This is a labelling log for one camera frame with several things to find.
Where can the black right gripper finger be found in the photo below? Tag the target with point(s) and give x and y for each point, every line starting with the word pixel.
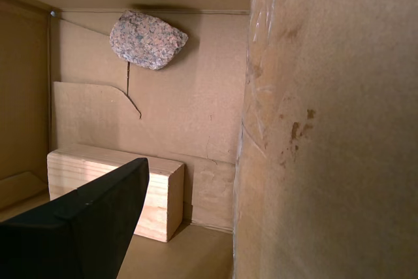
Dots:
pixel 65 246

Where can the brown cardboard box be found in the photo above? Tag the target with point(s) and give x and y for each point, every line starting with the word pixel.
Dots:
pixel 326 96

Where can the speckled pinkish granite rock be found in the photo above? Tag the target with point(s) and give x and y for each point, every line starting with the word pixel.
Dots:
pixel 147 40

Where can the light wooden block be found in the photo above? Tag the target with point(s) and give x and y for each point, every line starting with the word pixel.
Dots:
pixel 163 200

